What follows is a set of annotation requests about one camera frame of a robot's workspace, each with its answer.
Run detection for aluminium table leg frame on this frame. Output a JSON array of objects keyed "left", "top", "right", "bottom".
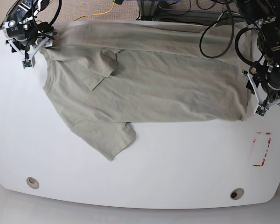
[{"left": 136, "top": 0, "right": 168, "bottom": 21}]

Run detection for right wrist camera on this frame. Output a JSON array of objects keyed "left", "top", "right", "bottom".
[{"left": 22, "top": 57, "right": 35, "bottom": 69}]

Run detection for right table grommet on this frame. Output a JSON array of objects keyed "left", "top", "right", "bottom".
[{"left": 230, "top": 188, "right": 244, "bottom": 200}]

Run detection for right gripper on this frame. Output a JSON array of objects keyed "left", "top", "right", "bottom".
[{"left": 6, "top": 29, "right": 59, "bottom": 61}]

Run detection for table grommet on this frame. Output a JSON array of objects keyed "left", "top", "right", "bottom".
[
  {"left": 230, "top": 188, "right": 244, "bottom": 200},
  {"left": 26, "top": 177, "right": 40, "bottom": 189}
]

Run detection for yellow cable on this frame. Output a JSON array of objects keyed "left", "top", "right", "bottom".
[{"left": 74, "top": 0, "right": 115, "bottom": 21}]

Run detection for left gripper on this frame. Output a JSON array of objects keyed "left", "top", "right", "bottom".
[{"left": 242, "top": 70, "right": 280, "bottom": 110}]

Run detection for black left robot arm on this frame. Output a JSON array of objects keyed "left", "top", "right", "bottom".
[{"left": 224, "top": 0, "right": 280, "bottom": 116}]

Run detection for left table grommet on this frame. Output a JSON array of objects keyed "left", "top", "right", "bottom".
[{"left": 26, "top": 177, "right": 40, "bottom": 189}]

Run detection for red tape marking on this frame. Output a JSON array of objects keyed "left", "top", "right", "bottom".
[{"left": 250, "top": 132, "right": 272, "bottom": 167}]

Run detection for beige t-shirt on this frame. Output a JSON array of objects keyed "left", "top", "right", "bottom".
[{"left": 40, "top": 22, "right": 251, "bottom": 161}]

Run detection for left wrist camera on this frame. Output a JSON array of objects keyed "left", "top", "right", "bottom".
[{"left": 255, "top": 106, "right": 268, "bottom": 118}]

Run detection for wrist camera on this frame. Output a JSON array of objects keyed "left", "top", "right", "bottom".
[
  {"left": 22, "top": 57, "right": 35, "bottom": 69},
  {"left": 255, "top": 106, "right": 268, "bottom": 118}
]

